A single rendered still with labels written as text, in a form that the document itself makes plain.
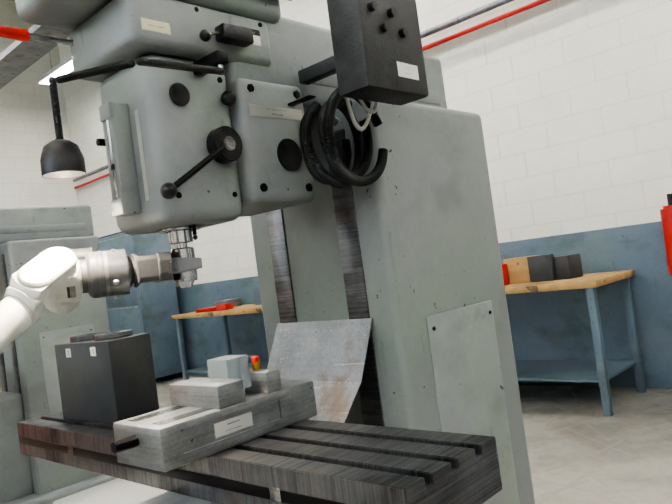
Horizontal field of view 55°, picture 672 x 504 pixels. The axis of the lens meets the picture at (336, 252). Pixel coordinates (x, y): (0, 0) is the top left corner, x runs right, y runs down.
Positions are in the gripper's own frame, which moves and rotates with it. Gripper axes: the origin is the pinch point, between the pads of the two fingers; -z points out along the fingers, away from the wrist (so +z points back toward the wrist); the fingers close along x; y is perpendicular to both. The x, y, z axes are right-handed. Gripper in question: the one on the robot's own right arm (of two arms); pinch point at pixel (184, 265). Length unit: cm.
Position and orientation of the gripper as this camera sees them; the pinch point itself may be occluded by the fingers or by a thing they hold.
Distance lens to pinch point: 132.3
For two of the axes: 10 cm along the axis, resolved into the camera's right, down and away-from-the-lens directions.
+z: -9.2, 1.0, -3.8
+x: -3.7, 0.7, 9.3
